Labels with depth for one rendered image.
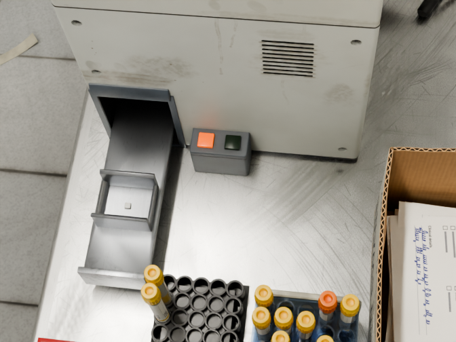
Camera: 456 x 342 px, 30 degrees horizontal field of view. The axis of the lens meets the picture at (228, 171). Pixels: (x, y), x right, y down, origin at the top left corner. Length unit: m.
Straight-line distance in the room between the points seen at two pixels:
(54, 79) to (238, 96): 1.27
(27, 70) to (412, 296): 1.44
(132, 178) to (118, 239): 0.06
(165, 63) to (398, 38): 0.33
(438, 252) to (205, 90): 0.27
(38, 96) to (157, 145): 1.17
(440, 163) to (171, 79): 0.26
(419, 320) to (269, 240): 0.18
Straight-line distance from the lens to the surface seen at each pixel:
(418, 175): 0.82
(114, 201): 0.88
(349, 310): 0.75
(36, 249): 1.89
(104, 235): 0.87
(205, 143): 0.88
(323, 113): 0.83
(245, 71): 0.78
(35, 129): 2.01
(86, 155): 0.95
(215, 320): 0.85
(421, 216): 0.84
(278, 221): 0.90
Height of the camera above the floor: 1.71
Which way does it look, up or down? 66 degrees down
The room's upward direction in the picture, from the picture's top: 9 degrees counter-clockwise
